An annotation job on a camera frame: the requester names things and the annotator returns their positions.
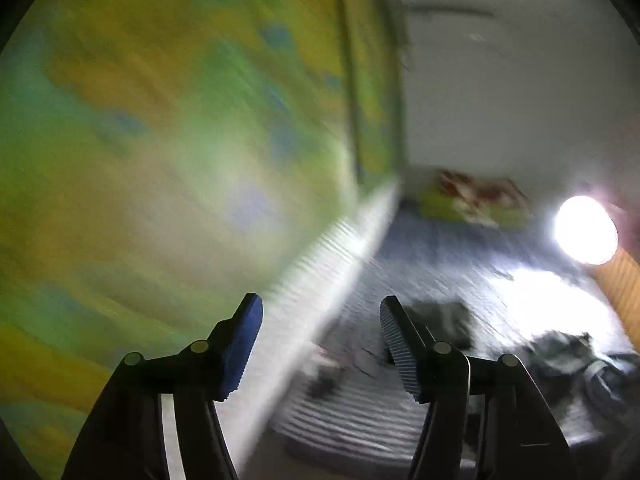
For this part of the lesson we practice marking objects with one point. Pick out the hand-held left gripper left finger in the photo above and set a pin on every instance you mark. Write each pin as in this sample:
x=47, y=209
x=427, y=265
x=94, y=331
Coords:
x=242, y=345

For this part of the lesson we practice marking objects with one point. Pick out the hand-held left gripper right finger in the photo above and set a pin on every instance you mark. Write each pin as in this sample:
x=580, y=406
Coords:
x=400, y=350

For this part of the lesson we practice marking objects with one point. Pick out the dark green pants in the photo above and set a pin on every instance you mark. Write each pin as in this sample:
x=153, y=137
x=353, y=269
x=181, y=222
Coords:
x=442, y=320

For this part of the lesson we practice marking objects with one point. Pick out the blue grey pants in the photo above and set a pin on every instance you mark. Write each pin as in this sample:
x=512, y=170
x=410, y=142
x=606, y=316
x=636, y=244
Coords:
x=565, y=355

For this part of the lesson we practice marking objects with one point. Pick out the stack of folded dark clothes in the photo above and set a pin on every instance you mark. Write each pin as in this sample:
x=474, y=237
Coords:
x=327, y=380

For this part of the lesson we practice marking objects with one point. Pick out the blue white striped blanket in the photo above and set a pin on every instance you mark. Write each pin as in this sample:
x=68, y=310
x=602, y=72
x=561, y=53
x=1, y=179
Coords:
x=440, y=260

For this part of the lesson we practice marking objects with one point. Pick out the floral print pillow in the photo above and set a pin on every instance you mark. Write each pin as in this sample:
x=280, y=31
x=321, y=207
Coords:
x=475, y=200

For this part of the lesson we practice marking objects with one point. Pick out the wooden slatted panel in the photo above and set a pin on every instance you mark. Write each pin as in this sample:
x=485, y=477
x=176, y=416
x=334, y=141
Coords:
x=625, y=290

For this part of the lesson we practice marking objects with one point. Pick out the white patterned bed frame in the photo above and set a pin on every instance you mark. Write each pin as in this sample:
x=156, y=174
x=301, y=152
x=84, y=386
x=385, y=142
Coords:
x=320, y=280

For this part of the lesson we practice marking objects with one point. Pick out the green yellow wall poster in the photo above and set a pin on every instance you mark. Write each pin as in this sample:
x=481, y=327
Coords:
x=125, y=135

